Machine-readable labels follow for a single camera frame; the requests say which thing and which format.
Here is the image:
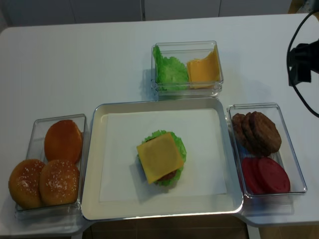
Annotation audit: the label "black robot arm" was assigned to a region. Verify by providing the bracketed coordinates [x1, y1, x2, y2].
[288, 40, 319, 86]

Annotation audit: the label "lettuce leaf on burger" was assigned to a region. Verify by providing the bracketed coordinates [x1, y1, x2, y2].
[136, 129, 187, 187]

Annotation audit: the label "cheese slice on burger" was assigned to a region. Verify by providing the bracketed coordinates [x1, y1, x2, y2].
[136, 132, 185, 185]

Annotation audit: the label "green lettuce leaves in container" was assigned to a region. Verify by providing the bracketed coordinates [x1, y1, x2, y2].
[153, 46, 188, 91]

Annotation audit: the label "clear lettuce cheese container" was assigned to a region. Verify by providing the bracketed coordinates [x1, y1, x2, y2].
[151, 40, 224, 100]

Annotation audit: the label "orange cheese slice stack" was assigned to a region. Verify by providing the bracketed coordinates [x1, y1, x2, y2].
[187, 45, 221, 89]

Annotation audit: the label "meat patty on burger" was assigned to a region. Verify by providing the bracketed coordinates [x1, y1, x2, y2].
[158, 170, 177, 182]

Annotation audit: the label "white paper sheet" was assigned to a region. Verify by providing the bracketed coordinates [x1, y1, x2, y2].
[99, 109, 226, 202]

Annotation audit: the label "back brown meat patty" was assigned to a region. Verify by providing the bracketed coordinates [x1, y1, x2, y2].
[232, 113, 250, 150]

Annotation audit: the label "brown meat patty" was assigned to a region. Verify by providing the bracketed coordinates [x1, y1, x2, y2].
[249, 112, 282, 154]
[242, 112, 260, 155]
[232, 113, 250, 150]

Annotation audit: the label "middle brown meat patty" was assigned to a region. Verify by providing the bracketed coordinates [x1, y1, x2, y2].
[242, 112, 260, 155]

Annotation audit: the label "plain brown bun bottom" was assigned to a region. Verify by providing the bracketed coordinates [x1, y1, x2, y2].
[44, 119, 83, 164]

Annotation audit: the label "back red tomato slice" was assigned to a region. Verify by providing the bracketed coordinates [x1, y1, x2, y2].
[242, 157, 265, 195]

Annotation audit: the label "red tomato slice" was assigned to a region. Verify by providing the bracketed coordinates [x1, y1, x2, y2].
[242, 157, 265, 195]
[256, 157, 291, 193]

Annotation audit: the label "front brown meat patty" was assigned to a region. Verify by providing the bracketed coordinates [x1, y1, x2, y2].
[249, 112, 282, 154]

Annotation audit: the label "cream serving tray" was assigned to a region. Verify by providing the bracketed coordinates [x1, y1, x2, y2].
[82, 98, 243, 221]

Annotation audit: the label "clear patty tomato container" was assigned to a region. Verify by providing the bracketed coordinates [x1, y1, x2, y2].
[227, 103, 307, 199]

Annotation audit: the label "sesame bun top right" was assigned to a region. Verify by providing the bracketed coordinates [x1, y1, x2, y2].
[39, 160, 80, 206]

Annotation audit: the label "sesame bun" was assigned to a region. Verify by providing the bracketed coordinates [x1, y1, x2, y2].
[8, 159, 45, 209]
[39, 160, 80, 206]

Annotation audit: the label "clear plastic bun container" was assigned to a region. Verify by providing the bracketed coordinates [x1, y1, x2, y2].
[15, 114, 88, 220]

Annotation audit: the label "front red tomato slice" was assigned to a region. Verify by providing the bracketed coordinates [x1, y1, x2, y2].
[256, 157, 291, 193]

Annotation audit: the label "sesame bun top left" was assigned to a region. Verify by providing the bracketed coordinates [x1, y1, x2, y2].
[8, 159, 45, 209]

